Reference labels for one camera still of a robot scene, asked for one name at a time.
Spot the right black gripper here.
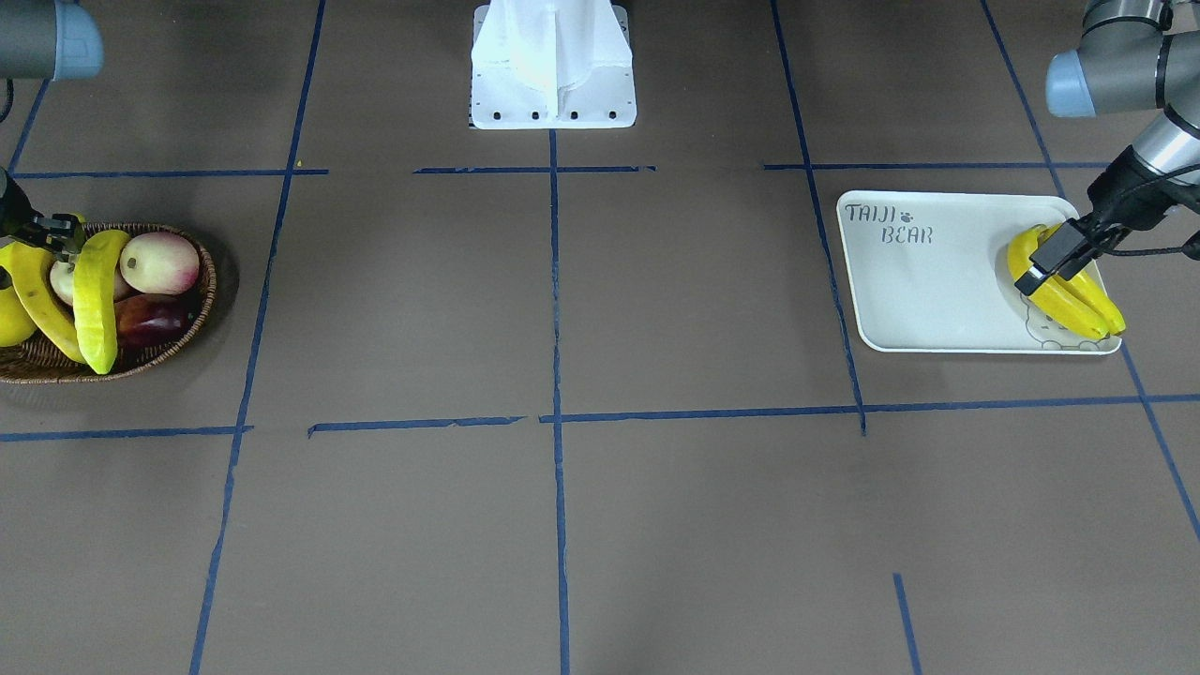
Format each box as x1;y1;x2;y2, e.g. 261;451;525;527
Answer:
1;168;86;263

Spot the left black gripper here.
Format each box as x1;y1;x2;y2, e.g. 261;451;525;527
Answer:
1014;145;1196;295

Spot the yellow banana moved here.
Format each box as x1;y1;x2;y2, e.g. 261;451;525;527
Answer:
1007;225;1112;342
1031;223;1127;338

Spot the yellow banana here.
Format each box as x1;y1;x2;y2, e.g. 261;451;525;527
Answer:
1;241;84;364
0;286;38;350
73;229;131;375

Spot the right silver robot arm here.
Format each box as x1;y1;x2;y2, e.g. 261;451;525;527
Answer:
1;1;104;262

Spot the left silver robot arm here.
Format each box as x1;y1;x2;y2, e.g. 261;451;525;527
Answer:
1014;1;1199;295

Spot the woven wicker basket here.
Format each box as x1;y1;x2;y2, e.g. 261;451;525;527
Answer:
1;222;228;386

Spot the white garlic bulb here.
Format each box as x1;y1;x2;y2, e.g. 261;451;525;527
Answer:
49;261;134;307

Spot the yellow banana front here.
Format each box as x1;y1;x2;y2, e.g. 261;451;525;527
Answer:
73;229;131;375

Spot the yellow banana back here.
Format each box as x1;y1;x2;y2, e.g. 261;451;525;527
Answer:
0;286;38;350

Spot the white bear tray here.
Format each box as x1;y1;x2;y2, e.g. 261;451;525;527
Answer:
836;189;1122;356

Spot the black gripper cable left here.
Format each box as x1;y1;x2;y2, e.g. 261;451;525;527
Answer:
1092;165;1200;263

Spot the white pedestal base plate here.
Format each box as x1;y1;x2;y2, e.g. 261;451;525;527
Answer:
469;1;638;129

